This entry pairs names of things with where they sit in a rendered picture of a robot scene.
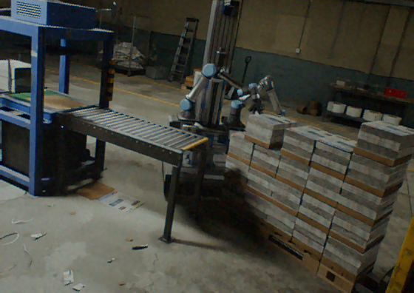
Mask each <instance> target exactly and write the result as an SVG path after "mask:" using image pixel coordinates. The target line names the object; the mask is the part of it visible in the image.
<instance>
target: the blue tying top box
mask: <svg viewBox="0 0 414 293"><path fill-rule="evenodd" d="M95 11H96V9H94V8H90V7H82V6H78V5H75V4H62V3H58V2H54V1H46V0H11V18H17V19H20V20H24V21H28V22H35V23H39V24H44V25H49V26H57V27H79V28H87V29H95V20H96V13H94V12H95ZM93 13H94V14H93Z"/></svg>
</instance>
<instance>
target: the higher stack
mask: <svg viewBox="0 0 414 293"><path fill-rule="evenodd" d="M356 147H357V148H358V149H363V150H366V151H367V152H370V153H373V154H377V155H380V156H381V157H384V158H389V159H390V160H393V161H396V160H398V159H400V158H403V159H404V157H407V156H408V155H411V154H412V153H413V150H414V129H410V128H407V127H402V126H399V125H397V124H393V123H390V122H384V121H376V122H372V121H371V122H366V123H362V125H361V128H360V130H359V136H358V140H357V145H356ZM352 156H353V157H352V158H351V159H350V164H349V167H348V174H347V176H348V177H349V178H352V179H353V180H356V181H360V182H362V183H364V184H366V185H369V186H371V187H373V188H375V189H377V190H381V191H383V192H385V191H387V190H389V189H392V188H394V186H396V185H399V184H400V183H403V181H404V178H405V175H406V174H405V173H406V171H407V166H408V164H409V161H406V162H404V163H400V164H398V165H396V166H394V167H391V166H389V165H386V164H384V163H380V162H378V161H375V160H373V159H370V158H366V157H364V156H362V155H359V154H356V153H354V154H352ZM342 189H343V190H342V193H341V195H340V198H339V204H340V205H342V206H343V207H345V208H348V209H350V210H353V211H354V212H357V213H359V214H360V215H362V216H364V217H366V218H369V219H371V220H372V221H374V222H375V221H376V220H378V219H379V218H380V217H382V216H384V214H386V213H388V212H390V211H391V210H393V204H394V202H395V201H396V200H397V197H398V191H399V190H400V189H398V190H395V191H393V192H391V193H390V194H389V195H385V196H384V197H383V198H381V197H380V196H378V195H374V194H372V193H370V192H368V191H366V190H363V189H361V188H359V187H357V186H355V185H352V184H350V183H348V182H346V181H345V182H344V184H343V187H342ZM390 217H391V216H390V215H389V216H388V217H385V218H384V220H382V221H380V222H378V223H377V224H376V225H375V226H370V225H368V224H366V223H365V222H363V221H360V220H358V219H357V218H355V217H352V216H350V215H349V214H347V213H345V212H342V211H340V210H339V209H336V212H335V214H334V218H333V221H332V222H333V223H332V224H333V225H332V226H331V229H330V230H332V231H333V232H335V233H336V234H338V235H341V236H342V237H344V238H345V239H347V240H350V241H352V242H353V243H354V244H357V245H359V246H361V247H362V248H363V249H366V248H367V247H368V246H370V245H371V244H373V243H375V242H376V240H379V239H380V238H381V237H383V236H384V235H385V234H386V231H387V226H388V223H389V219H390ZM380 245H381V241H380V243H378V244H376V245H375V246H374V247H373V248H371V249H369V250H368V251H367V252H365V253H364V254H363V253H361V252H359V251H357V250H356V249H353V248H352V247H350V246H348V245H347V244H344V243H343V242H341V241H340V240H337V239H335V238H334V237H332V236H329V238H328V241H327V244H326V247H325V250H324V252H323V256H325V257H327V258H328V259H330V260H331V261H333V262H335V263H337V264H338V265H340V266H341V267H344V269H346V270H348V271H349V272H352V273H353V274H354V275H355V276H357V274H358V273H360V272H362V270H364V269H365V268H366V267H368V266H369V265H370V264H371V263H372V262H374V261H375V260H376V257H377V255H378V253H379V250H380V247H381V246H380ZM374 266H375V264H373V265H372V266H371V267H370V268H369V269H368V270H367V271H366V272H364V273H363V274H362V275H361V276H359V277H358V278H357V279H355V280H353V279H352V278H351V277H348V276H347V275H345V274H344V273H343V272H340V271H339V270H337V269H335V268H334V267H332V266H331V265H329V264H328V263H326V262H324V261H322V260H321V263H320V266H319V270H318V272H317V274H316V275H317V276H320V277H321V278H322V279H323V280H326V281H327V282H329V283H330V284H331V285H334V286H335V287H336V288H337V289H339V290H341V291H342V292H344V293H352V292H353V287H354V285H355V282H356V281H357V283H360V284H361V285H363V283H364V280H365V278H366V276H367V272H372V271H373V267H374Z"/></svg>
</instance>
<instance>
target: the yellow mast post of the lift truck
mask: <svg viewBox="0 0 414 293"><path fill-rule="evenodd" d="M413 269H414V213H413V216H412V221H411V222H410V226H409V228H408V230H407V235H406V236H405V239H404V242H403V245H402V248H401V251H400V252H399V254H398V259H397V261H396V264H395V267H394V270H393V273H392V275H391V277H390V282H389V284H388V286H387V290H386V291H385V293H403V291H404V289H405V286H406V285H407V284H408V282H409V281H410V277H411V276H412V272H413Z"/></svg>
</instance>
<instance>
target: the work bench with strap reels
mask: <svg viewBox="0 0 414 293"><path fill-rule="evenodd" d="M333 84H336V83H334V82H333V83H331V84H329V86H330V89H329V91H328V96H327V99H326V102H325V108H324V111H323V113H322V118H321V121H320V122H324V118H327V116H328V114H329V115H334V116H337V117H340V118H348V119H350V120H353V121H358V122H364V123H366V122H371V121H372V122H376V121H384V122H390V123H393V124H397V125H399V126H402V127H405V124H406V122H407V117H408V114H409V112H410V108H411V106H412V104H414V102H413V100H411V101H408V100H406V99H407V98H405V95H406V94H407V91H406V90H399V89H398V88H394V89H393V88H389V87H385V88H384V92H377V91H376V92H377V93H373V92H368V90H363V89H362V88H358V87H357V89H358V90H352V89H351V88H352V87H353V86H342V85H339V84H337V85H338V86H336V85H333ZM331 89H332V90H331ZM396 89H397V90H396ZM334 90H341V91H344V92H349V93H353V94H356V95H364V96H367V97H371V98H376V99H383V100H385V101H392V102H394V103H398V104H406V105H407V106H406V108H405V111H404V114H403V118H398V117H396V116H394V115H388V114H381V113H380V112H374V111H370V110H365V111H364V114H363V116H362V115H361V113H362V109H361V108H357V107H352V106H348V108H347V112H344V110H345V107H346V105H345V104H340V103H336V102H332V101H331V99H332V97H333V92H334ZM330 91H331V92H330ZM329 99H330V100H329ZM328 101H329V103H328ZM327 106H328V107H327ZM382 116H383V117H382ZM381 118H382V119H381Z"/></svg>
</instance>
